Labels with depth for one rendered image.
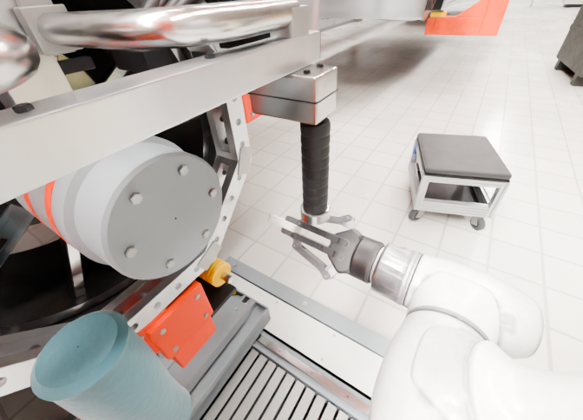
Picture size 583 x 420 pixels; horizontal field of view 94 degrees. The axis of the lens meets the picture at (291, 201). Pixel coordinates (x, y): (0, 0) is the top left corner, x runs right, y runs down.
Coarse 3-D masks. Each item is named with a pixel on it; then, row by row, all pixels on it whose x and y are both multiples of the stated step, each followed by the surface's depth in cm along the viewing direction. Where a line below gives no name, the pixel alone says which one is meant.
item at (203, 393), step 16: (256, 304) 95; (256, 320) 91; (240, 336) 87; (256, 336) 91; (224, 352) 83; (240, 352) 84; (208, 368) 80; (224, 368) 78; (208, 384) 77; (192, 400) 74; (208, 400) 76; (192, 416) 71
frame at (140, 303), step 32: (224, 128) 53; (224, 160) 55; (224, 192) 53; (224, 224) 55; (128, 288) 47; (160, 288) 47; (128, 320) 43; (0, 352) 33; (32, 352) 33; (0, 384) 31
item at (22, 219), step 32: (64, 0) 44; (96, 0) 40; (128, 0) 37; (192, 128) 56; (0, 224) 34; (0, 256) 35; (32, 256) 53; (64, 256) 43; (0, 288) 43; (32, 288) 45; (64, 288) 47; (96, 288) 47; (0, 320) 37; (32, 320) 39
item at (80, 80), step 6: (60, 60) 46; (78, 72) 48; (84, 72) 49; (72, 78) 48; (78, 78) 49; (84, 78) 49; (90, 78) 50; (72, 84) 48; (78, 84) 49; (84, 84) 50; (90, 84) 51; (36, 222) 50
